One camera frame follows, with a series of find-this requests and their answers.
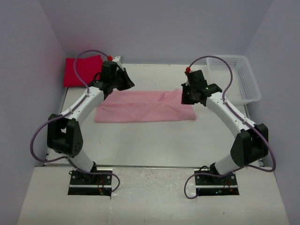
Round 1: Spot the pink t shirt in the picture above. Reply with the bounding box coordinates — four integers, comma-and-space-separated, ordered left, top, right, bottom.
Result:
94, 89, 196, 123

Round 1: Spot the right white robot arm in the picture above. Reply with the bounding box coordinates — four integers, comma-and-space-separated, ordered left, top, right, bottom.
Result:
181, 70, 269, 177

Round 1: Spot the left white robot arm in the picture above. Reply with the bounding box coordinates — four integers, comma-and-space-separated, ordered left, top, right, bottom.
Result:
47, 56, 135, 175

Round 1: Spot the folded red t shirt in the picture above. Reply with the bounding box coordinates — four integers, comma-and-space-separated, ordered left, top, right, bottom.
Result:
63, 55, 103, 88

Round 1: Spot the white plastic basket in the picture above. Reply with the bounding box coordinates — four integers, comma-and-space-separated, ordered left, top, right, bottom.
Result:
206, 55, 261, 105

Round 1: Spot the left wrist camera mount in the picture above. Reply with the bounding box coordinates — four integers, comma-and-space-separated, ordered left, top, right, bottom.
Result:
107, 55, 122, 64

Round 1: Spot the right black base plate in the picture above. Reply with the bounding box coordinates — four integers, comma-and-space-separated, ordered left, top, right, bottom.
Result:
195, 173, 240, 196

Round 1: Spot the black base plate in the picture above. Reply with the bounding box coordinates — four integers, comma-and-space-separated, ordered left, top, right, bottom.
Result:
195, 173, 240, 196
67, 169, 113, 196

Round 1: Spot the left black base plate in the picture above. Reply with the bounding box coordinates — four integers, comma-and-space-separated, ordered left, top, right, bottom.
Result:
67, 169, 113, 196

